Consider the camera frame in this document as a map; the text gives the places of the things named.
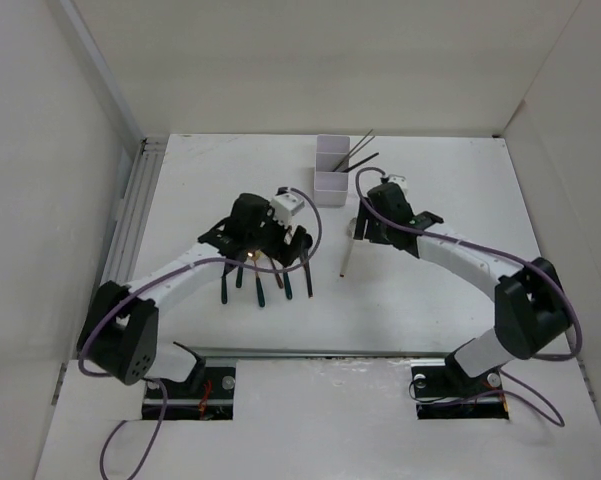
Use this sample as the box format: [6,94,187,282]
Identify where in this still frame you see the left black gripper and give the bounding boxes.
[245,203,302,265]

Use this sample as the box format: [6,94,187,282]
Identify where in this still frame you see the black spoon wooden handle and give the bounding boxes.
[300,234,314,298]

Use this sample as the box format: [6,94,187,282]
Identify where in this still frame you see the beige spoon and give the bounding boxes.
[339,217,357,278]

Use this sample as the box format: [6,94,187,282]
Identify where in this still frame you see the black chopstick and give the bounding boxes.
[342,152,380,174]
[335,155,371,174]

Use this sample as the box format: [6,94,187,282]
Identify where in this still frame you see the gold spoon green handle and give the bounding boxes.
[248,251,266,308]
[281,271,293,300]

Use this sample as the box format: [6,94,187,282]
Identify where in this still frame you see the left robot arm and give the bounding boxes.
[77,187,315,397]

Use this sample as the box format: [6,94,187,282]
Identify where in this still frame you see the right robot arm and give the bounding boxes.
[354,178,575,394]

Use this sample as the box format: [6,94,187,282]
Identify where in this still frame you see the white three-compartment utensil holder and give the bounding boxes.
[313,134,350,208]

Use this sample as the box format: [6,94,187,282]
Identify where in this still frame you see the brown wooden spoon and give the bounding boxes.
[267,256,286,290]

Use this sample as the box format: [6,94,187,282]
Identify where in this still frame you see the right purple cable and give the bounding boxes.
[354,166,581,429]

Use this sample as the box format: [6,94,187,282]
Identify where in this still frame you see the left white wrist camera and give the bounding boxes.
[270,189,305,227]

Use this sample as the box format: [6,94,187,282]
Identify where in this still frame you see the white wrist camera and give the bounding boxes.
[270,189,305,227]
[387,174,408,196]

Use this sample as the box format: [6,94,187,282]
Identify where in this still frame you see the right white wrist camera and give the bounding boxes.
[387,174,408,196]

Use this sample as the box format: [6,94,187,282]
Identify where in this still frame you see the gold fork green handle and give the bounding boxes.
[221,265,229,305]
[235,267,244,289]

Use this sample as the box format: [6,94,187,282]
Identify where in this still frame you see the aluminium rail front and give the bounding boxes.
[195,347,446,360]

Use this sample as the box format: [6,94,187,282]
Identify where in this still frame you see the aluminium rail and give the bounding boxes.
[90,137,168,303]
[195,347,446,360]

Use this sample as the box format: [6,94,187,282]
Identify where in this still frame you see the aluminium rail left side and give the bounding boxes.
[90,137,168,303]

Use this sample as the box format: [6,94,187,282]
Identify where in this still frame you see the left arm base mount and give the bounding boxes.
[162,342,237,421]

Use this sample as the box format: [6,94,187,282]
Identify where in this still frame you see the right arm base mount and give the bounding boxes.
[408,358,509,420]

